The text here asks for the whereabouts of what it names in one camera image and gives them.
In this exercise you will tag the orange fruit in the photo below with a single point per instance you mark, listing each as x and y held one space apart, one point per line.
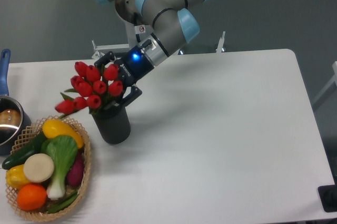
31 197

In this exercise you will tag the yellow bell pepper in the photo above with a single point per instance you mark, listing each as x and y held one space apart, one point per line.
16 178

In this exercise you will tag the beige round disc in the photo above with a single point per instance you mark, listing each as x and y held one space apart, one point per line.
38 167

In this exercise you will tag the red tulip bouquet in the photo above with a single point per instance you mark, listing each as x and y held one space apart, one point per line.
92 87

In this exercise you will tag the purple sweet potato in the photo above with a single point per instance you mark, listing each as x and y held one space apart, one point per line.
75 174

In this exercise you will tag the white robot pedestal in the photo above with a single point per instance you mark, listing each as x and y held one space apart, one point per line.
131 37

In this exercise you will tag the black device at table edge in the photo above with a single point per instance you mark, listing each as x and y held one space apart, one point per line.
328 197

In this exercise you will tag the green cucumber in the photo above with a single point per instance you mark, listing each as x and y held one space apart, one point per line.
21 155

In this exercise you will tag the yellow squash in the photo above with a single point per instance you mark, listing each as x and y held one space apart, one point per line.
53 128

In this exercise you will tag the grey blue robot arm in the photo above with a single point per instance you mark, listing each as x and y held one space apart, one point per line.
173 26

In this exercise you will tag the woven wicker basket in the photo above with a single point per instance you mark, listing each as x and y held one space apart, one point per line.
40 214

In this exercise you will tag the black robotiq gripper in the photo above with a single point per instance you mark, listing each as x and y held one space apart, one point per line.
132 66

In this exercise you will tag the green bok choy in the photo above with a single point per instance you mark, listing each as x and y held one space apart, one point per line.
63 150

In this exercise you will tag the white frame at right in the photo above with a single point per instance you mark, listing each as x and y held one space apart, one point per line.
326 91

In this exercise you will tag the blue handled saucepan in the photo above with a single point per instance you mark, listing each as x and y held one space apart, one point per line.
13 117

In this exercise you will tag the green bean pods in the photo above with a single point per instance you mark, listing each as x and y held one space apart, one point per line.
64 203

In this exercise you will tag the dark grey ribbed vase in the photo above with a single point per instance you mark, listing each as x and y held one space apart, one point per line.
113 125

